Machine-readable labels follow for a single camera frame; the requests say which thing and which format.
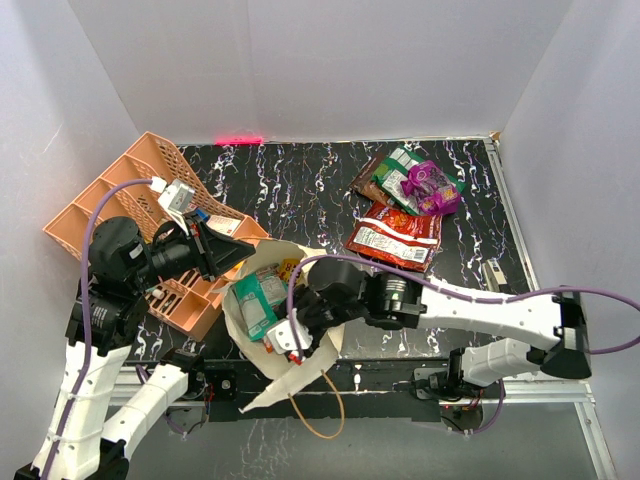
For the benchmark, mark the purple snack bag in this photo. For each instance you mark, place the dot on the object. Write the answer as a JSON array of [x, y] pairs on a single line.
[[433, 192]]

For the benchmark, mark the brown paper bag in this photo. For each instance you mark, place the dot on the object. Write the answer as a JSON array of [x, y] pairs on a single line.
[[285, 378]]

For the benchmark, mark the pink compartment tray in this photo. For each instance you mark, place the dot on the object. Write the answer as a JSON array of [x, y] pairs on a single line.
[[191, 305]]

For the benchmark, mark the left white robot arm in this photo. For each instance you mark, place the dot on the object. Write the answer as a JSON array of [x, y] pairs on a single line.
[[81, 441]]

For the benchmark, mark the aluminium frame rail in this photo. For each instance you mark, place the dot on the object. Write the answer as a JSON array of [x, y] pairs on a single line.
[[540, 388]]

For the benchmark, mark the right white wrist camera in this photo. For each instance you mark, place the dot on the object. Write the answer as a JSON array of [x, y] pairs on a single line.
[[290, 341]]

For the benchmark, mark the red snack packet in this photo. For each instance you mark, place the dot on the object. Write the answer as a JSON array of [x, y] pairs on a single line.
[[394, 237]]

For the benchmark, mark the yellow M&M candy bag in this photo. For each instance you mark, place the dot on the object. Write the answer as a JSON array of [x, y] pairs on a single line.
[[286, 269]]

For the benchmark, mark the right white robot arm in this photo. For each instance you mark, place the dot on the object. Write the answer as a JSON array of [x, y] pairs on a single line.
[[544, 332]]

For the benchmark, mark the teal snack packet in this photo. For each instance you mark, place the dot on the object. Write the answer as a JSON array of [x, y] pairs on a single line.
[[257, 295]]

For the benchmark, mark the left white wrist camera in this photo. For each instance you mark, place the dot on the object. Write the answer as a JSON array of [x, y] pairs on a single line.
[[174, 198]]

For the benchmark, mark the brown kettle chips bag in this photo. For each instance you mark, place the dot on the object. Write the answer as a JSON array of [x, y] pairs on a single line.
[[365, 185]]

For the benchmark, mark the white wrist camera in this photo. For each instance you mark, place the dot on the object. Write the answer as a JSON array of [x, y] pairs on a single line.
[[290, 341], [174, 198]]

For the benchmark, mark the green snack bag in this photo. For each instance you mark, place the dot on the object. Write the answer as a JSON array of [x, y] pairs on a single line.
[[392, 171]]

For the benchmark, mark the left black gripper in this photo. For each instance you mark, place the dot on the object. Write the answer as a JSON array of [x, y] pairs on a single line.
[[211, 250]]

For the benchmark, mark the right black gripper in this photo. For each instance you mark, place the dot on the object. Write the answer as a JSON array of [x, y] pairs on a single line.
[[301, 310]]

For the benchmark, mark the small blue box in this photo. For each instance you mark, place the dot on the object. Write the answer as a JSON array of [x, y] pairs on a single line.
[[201, 214]]

